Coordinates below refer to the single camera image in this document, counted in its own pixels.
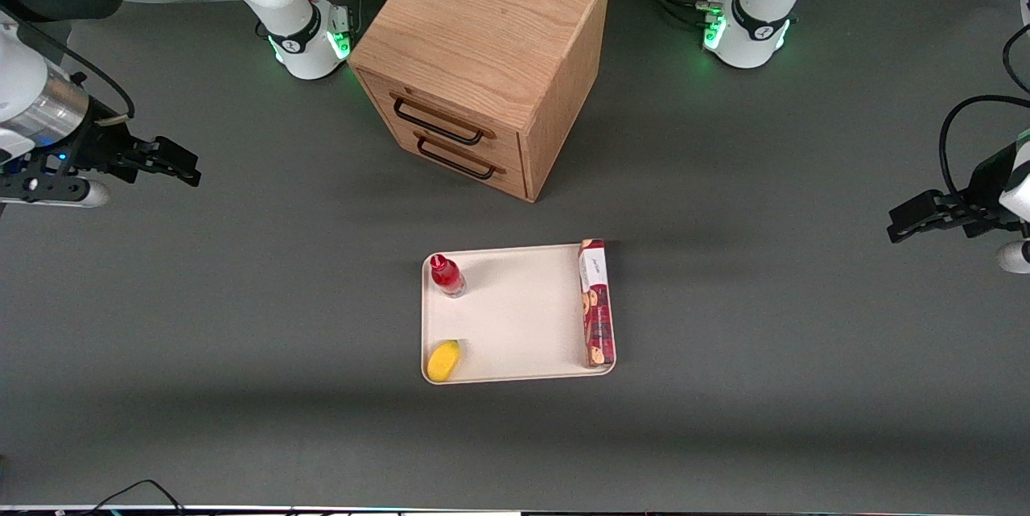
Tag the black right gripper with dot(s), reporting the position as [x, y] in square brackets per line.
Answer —
[98, 147]

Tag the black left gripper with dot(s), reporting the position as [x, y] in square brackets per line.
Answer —
[980, 187]

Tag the red coke bottle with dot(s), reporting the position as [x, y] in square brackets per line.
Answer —
[447, 274]

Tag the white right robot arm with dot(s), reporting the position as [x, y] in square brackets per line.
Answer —
[48, 89]

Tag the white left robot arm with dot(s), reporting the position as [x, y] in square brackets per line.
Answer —
[760, 9]

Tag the beige rectangular tray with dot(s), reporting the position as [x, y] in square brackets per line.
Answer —
[523, 323]

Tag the yellow lemon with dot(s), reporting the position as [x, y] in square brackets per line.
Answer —
[443, 361]

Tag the wooden two-drawer cabinet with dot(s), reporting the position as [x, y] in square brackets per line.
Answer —
[483, 25]

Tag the red cookie box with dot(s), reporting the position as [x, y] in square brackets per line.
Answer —
[597, 303]

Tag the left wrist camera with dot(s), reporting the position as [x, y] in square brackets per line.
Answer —
[1014, 257]

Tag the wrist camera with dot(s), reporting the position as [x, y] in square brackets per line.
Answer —
[56, 190]
[1014, 257]

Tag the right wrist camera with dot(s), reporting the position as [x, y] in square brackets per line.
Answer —
[56, 190]

